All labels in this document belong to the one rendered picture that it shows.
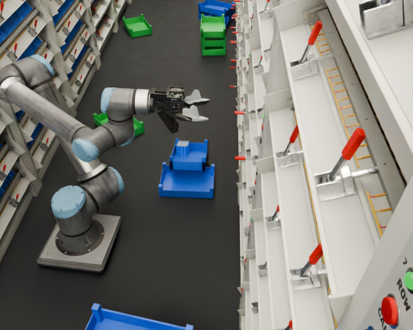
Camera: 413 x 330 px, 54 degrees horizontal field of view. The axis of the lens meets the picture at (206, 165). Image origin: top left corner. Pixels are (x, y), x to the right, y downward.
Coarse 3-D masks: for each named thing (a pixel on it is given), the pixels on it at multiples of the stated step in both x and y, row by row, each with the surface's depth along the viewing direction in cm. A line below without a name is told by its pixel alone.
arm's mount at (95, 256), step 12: (96, 216) 203; (108, 216) 203; (120, 216) 203; (108, 228) 197; (108, 240) 192; (48, 252) 186; (60, 252) 187; (72, 252) 186; (84, 252) 186; (96, 252) 187; (108, 252) 190; (72, 264) 184; (84, 264) 183; (96, 264) 182
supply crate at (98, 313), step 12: (96, 312) 117; (108, 312) 119; (120, 312) 118; (96, 324) 120; (108, 324) 120; (120, 324) 120; (132, 324) 120; (144, 324) 118; (156, 324) 117; (168, 324) 115
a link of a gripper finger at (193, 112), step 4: (184, 108) 138; (192, 108) 136; (196, 108) 135; (184, 112) 138; (188, 112) 138; (192, 112) 137; (196, 112) 136; (188, 116) 138; (192, 116) 138; (196, 116) 137; (200, 116) 138; (192, 120) 138; (196, 120) 138; (200, 120) 138; (204, 120) 138
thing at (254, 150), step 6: (246, 84) 169; (252, 84) 169; (246, 90) 171; (252, 90) 170; (252, 96) 169; (252, 102) 165; (252, 108) 162; (252, 120) 156; (252, 126) 154; (252, 132) 151; (252, 138) 149; (252, 144) 146; (252, 150) 144; (258, 150) 143; (252, 168) 137; (252, 174) 135; (252, 180) 133; (252, 186) 124; (252, 192) 126
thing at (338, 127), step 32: (320, 0) 76; (288, 32) 79; (320, 32) 74; (288, 64) 70; (320, 64) 65; (352, 64) 61; (320, 96) 60; (352, 96) 54; (320, 128) 55; (352, 128) 53; (320, 160) 51; (352, 160) 48; (384, 160) 44; (320, 192) 46; (352, 192) 45; (384, 192) 44; (320, 224) 44; (352, 224) 43; (384, 224) 41; (352, 256) 40; (352, 288) 38
